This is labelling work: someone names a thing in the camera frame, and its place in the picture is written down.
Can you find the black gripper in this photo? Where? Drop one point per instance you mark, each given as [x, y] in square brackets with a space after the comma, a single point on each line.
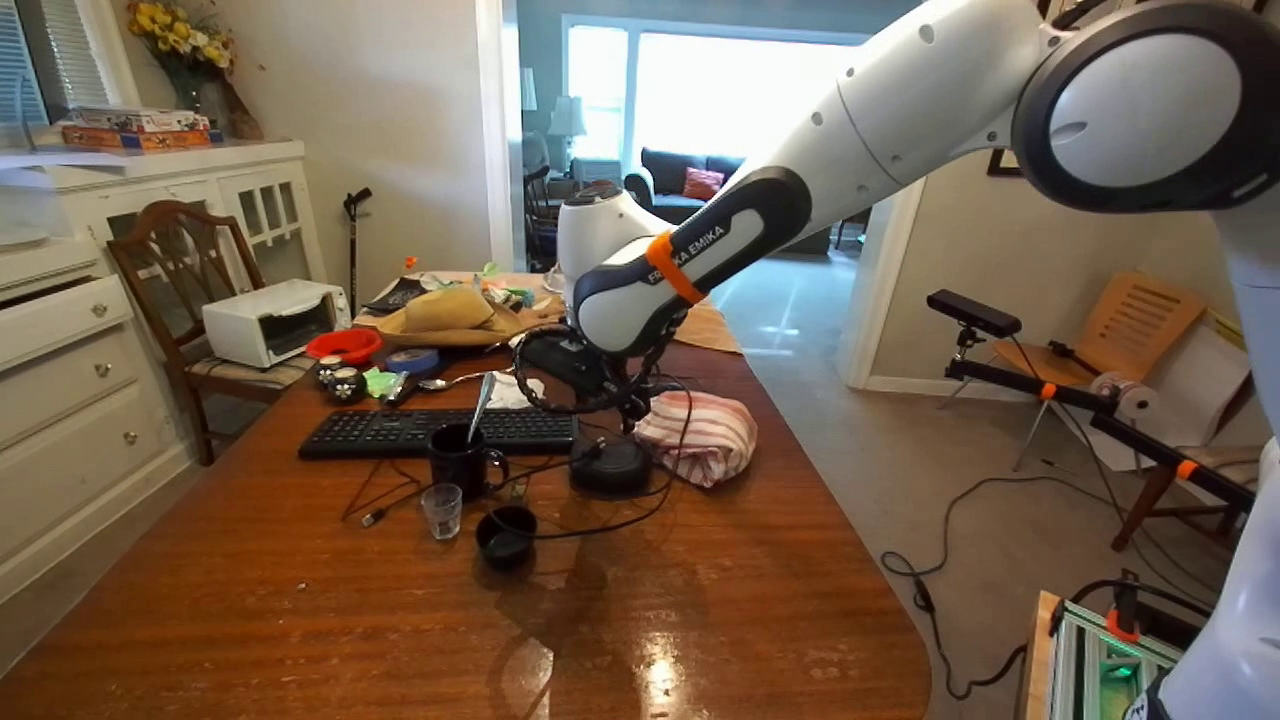
[561, 373]

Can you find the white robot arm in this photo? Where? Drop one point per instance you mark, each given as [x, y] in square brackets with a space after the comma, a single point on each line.
[1162, 107]

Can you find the black round speaker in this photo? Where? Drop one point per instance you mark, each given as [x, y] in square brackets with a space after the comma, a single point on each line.
[610, 471]

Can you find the striped folded cloth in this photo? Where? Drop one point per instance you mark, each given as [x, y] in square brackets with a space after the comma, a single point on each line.
[699, 438]

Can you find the black computer keyboard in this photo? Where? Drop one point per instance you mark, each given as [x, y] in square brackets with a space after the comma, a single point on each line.
[408, 435]

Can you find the straw hat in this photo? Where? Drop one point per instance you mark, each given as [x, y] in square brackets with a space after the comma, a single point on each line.
[470, 313]

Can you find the black mug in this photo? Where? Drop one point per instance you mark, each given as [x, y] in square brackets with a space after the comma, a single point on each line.
[463, 459]

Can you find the black measuring cup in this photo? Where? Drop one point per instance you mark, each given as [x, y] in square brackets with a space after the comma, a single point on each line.
[504, 538]

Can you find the dark sofa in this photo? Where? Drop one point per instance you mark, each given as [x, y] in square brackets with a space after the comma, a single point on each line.
[673, 186]

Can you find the clear shot glass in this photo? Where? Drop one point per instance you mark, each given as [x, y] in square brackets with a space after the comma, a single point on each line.
[441, 511]

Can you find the red bowl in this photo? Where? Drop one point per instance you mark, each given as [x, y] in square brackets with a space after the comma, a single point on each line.
[351, 347]

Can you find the white cabinet sideboard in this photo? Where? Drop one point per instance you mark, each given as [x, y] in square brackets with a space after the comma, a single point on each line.
[86, 414]

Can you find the yellow flower bouquet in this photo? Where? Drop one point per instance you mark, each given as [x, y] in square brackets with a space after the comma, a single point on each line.
[174, 35]

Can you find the black camera on tripod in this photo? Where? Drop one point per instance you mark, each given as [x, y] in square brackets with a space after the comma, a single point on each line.
[975, 313]

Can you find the green metal rail device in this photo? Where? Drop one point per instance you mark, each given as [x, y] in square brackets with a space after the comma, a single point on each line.
[1081, 671]

